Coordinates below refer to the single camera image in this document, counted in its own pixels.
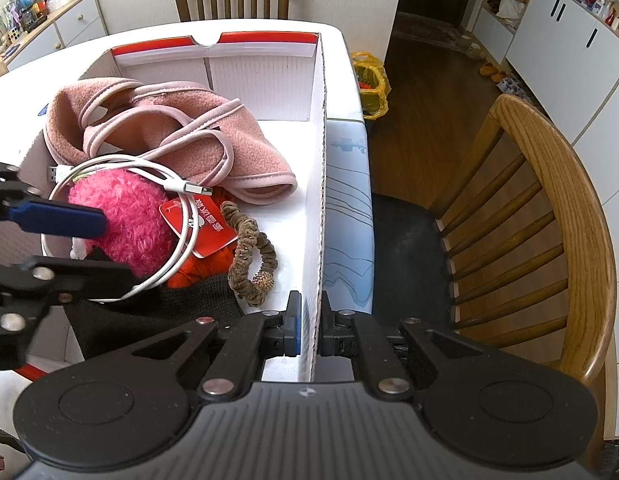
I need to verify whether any brown scrunchie hair tie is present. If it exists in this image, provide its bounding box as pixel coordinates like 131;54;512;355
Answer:
218;199;280;309

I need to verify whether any red panda hang tag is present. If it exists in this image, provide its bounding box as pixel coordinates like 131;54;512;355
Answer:
159;195;238;259

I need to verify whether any orange slippers pair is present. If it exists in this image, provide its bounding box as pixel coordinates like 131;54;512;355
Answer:
479;62;507;84

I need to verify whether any pink fluffy plush toy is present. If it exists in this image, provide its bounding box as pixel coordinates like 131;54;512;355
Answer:
68;169;176;278

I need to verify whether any white drawer sideboard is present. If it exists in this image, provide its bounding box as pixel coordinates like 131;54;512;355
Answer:
0;0;109;70

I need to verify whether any white usb cable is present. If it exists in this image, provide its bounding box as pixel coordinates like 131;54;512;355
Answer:
39;153;214;304

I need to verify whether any white cardboard box red rim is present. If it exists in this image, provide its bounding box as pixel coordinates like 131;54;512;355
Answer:
0;21;326;382

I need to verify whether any wooden chair near right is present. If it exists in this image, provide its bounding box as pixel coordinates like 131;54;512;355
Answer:
429;92;619;386

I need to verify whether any black knit garment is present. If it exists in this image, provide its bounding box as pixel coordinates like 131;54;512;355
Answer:
64;249;244;360

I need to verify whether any white tall cabinet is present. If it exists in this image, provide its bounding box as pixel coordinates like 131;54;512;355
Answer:
471;0;619;441

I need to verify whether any yellow mesh bag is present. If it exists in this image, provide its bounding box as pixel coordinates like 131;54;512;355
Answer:
351;52;392;120

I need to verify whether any red cloth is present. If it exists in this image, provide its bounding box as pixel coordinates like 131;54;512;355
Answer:
168;188;237;288

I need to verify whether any pink fleece vest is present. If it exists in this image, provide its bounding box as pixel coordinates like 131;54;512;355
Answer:
43;77;296;206

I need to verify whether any black chair seat cushion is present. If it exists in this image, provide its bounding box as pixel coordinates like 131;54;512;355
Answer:
372;194;453;330

